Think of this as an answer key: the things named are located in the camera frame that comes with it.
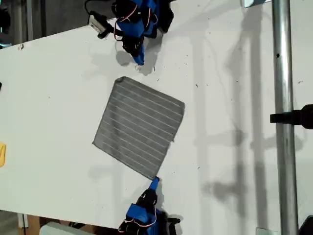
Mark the grey striped towel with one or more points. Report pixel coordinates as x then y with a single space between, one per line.
139 124

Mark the white box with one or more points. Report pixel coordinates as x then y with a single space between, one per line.
56 230

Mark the wooden table leg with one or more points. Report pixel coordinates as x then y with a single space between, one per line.
31 225

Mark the dark round object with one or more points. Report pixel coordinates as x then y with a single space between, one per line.
4 19

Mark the yellow object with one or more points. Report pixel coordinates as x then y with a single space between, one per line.
2 154

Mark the large black object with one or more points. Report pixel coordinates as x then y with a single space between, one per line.
306 226

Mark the black clamp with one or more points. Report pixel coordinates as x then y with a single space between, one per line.
293 117

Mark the short black camera stalk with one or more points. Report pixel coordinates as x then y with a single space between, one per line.
106 31

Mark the black camera box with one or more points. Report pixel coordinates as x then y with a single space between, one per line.
97 22
171 227

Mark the grey metal frame bar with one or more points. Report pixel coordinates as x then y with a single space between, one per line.
29 19

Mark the steel post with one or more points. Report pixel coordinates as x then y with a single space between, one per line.
284 122

